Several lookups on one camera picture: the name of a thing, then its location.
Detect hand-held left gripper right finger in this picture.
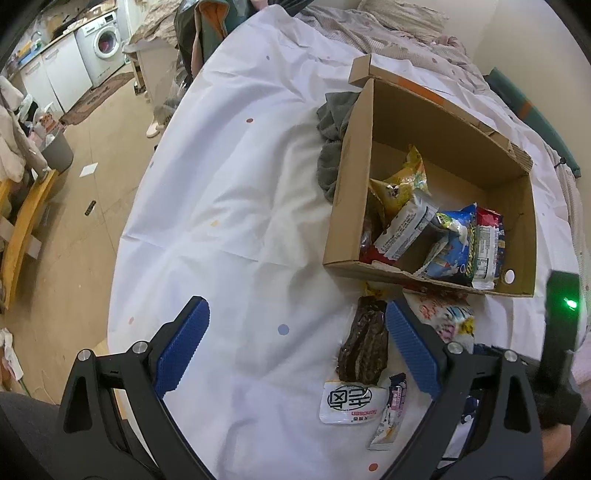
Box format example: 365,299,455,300
383,300,546,480

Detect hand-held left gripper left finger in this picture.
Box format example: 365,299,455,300
55,295,218,480

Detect white pouch with red label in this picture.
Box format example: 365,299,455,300
405,292,476,355

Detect clear-wrapped chocolate cake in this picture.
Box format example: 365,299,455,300
359,210,386,265
336,295,389,386

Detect dark blue white snack bar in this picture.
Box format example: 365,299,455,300
368,373,408,450

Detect small yellow packet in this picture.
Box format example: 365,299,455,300
364,281,394,301

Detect white packet with black characters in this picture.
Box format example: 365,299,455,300
320,381,387,424

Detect blue popcorn bag green lettering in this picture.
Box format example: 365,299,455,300
422,203,478,286

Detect red white snack packet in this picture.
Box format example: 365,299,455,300
472,207,507,292

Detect yellow cartoon-face snack packet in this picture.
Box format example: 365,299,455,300
369,178,415,220

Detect brown cardboard box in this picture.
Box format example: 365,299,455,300
322,53,537,298

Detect person's right forearm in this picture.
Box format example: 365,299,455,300
540,422,587,480

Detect person's grey clothing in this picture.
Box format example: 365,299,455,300
0,392,116,480

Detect yellow wooden stool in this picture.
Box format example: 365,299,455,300
0,168,60,311

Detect grey cloth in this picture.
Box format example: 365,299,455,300
315,91,362,203

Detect white slipper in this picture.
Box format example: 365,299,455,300
146,114,171,139

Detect grey trash bin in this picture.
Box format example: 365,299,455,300
42,131,75,172

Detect green mat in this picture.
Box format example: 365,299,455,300
485,67,583,178

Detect clear plastic bag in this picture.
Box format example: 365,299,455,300
154,76,190,125

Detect brown patterned rug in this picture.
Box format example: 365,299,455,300
60,69,136,126

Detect beige hanging clothes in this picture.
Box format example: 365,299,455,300
0,76,49,183

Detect white kitchen cabinet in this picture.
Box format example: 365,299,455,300
18,33,93,114

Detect white washing machine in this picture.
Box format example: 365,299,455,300
74,11,126,88

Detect green orange clothes pile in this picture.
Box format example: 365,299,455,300
174,0,232,77

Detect patterned pillow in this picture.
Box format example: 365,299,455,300
358,0,450,44

